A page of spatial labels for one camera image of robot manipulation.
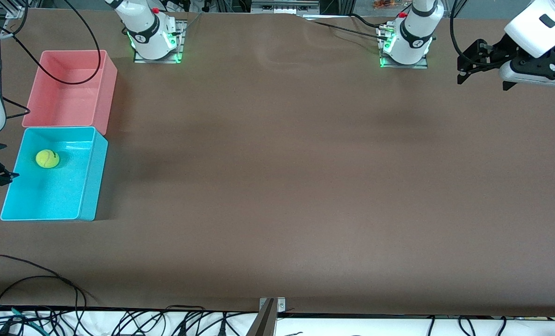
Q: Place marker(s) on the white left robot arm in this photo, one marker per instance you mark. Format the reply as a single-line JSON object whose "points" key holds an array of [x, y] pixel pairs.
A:
{"points": [[534, 30]]}

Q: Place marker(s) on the pink plastic bin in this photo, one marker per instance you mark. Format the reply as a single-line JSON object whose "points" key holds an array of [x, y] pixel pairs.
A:
{"points": [[72, 93]]}

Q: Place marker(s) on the silver metal bracket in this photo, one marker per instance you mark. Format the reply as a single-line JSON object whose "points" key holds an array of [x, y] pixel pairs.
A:
{"points": [[281, 305]]}

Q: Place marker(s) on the blue plastic bin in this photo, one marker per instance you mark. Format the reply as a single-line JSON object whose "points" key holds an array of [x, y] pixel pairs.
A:
{"points": [[48, 196]]}

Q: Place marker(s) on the aluminium frame rail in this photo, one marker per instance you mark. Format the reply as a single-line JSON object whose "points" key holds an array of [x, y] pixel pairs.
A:
{"points": [[16, 13]]}

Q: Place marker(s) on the yellow-green tennis ball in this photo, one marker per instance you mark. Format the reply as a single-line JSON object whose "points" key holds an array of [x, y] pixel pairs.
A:
{"points": [[47, 158]]}

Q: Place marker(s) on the grey power strip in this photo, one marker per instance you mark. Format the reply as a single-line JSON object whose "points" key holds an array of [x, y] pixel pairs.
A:
{"points": [[284, 5]]}

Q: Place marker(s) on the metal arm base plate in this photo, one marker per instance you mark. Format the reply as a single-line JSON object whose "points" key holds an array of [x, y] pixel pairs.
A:
{"points": [[182, 42], [405, 66]]}

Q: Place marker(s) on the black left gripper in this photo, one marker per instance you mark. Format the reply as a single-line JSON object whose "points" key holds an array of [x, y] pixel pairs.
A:
{"points": [[495, 52]]}

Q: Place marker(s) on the grey metal bar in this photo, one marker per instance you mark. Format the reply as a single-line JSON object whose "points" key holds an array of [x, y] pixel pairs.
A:
{"points": [[264, 322]]}

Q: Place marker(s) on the orange plastic item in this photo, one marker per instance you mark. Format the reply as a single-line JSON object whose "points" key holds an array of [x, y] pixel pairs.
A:
{"points": [[384, 4]]}

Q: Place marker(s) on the brown table cover sheet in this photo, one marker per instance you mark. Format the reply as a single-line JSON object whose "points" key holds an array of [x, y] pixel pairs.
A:
{"points": [[277, 186]]}

